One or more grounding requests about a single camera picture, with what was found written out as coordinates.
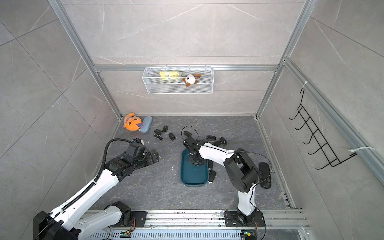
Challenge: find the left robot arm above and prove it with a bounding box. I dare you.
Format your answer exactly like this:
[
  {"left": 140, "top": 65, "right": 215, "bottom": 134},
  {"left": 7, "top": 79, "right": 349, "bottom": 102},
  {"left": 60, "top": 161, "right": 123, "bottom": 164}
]
[{"left": 33, "top": 138, "right": 159, "bottom": 240}]

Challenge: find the orange plush toy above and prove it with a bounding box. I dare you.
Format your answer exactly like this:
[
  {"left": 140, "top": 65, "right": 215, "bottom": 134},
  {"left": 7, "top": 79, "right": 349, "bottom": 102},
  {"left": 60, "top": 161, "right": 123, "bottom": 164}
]
[{"left": 123, "top": 113, "right": 142, "bottom": 131}]

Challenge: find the blue glasses case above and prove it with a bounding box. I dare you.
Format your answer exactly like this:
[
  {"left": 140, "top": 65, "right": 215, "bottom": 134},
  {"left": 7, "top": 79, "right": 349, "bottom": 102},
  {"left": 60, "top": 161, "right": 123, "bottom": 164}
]
[{"left": 140, "top": 116, "right": 153, "bottom": 133}]

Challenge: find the black wall hook rack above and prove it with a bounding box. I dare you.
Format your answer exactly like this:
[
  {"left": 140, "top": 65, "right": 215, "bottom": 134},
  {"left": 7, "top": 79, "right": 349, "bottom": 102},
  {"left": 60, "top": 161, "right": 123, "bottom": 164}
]
[{"left": 289, "top": 89, "right": 358, "bottom": 170}]

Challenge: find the aluminium mounting rail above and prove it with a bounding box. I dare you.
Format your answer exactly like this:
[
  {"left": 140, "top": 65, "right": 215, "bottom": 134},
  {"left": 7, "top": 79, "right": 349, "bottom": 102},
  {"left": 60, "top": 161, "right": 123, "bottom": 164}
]
[{"left": 80, "top": 209, "right": 310, "bottom": 231}]

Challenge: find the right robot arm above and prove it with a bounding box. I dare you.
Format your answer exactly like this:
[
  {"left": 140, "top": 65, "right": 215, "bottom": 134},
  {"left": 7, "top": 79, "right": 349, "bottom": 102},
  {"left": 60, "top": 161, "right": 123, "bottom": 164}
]
[{"left": 183, "top": 137, "right": 272, "bottom": 227}]

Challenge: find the black oval object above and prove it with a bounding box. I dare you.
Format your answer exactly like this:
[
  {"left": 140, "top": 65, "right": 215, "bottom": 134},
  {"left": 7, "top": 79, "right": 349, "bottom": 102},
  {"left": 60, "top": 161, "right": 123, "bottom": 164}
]
[{"left": 259, "top": 162, "right": 272, "bottom": 189}]

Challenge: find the teal storage tray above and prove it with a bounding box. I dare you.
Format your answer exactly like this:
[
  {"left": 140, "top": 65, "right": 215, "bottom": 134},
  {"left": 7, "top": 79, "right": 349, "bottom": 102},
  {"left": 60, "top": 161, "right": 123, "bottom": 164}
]
[{"left": 181, "top": 150, "right": 209, "bottom": 187}]

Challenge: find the white wire basket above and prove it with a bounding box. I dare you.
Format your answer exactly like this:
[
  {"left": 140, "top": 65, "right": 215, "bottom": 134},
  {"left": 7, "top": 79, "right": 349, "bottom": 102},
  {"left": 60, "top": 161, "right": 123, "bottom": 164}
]
[{"left": 142, "top": 66, "right": 215, "bottom": 95}]

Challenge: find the brown white plush dog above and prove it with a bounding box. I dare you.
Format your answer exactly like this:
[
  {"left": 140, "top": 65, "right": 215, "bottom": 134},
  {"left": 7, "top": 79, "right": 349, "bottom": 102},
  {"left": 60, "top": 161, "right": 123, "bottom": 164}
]
[{"left": 183, "top": 74, "right": 201, "bottom": 88}]

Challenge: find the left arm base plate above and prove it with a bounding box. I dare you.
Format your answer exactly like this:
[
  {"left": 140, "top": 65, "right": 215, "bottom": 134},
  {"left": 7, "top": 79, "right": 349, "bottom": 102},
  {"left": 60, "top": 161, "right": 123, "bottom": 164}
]
[{"left": 119, "top": 211, "right": 148, "bottom": 228}]

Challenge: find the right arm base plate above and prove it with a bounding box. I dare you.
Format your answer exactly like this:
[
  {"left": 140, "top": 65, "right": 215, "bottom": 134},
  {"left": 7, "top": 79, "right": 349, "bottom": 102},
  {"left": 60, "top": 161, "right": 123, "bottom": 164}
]
[{"left": 224, "top": 210, "right": 266, "bottom": 228}]

